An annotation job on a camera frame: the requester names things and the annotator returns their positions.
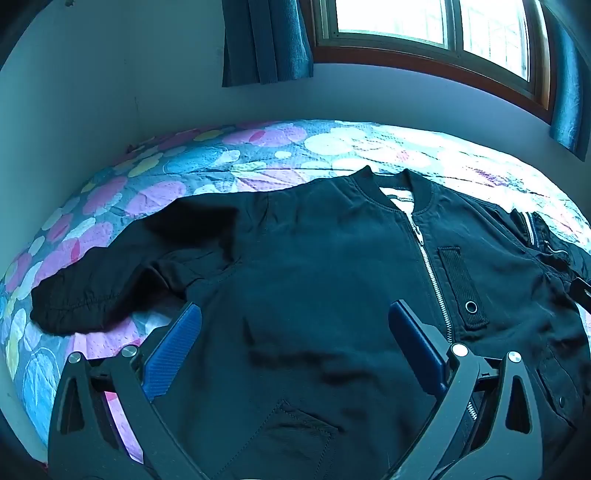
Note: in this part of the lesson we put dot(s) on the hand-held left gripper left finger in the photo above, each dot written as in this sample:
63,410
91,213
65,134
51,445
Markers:
173,348

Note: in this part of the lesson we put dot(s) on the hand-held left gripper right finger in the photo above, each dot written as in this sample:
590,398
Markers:
418,346

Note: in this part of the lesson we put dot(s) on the black zip jacket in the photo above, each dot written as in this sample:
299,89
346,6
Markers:
323,277

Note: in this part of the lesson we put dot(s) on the polka dot bedspread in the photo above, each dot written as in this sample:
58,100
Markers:
194,157

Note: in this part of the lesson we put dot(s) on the long blue curtain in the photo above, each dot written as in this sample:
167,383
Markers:
565,78

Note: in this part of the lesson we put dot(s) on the short blue curtain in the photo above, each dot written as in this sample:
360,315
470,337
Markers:
268,41

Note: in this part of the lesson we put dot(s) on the wooden framed window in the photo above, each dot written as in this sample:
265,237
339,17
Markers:
415,23

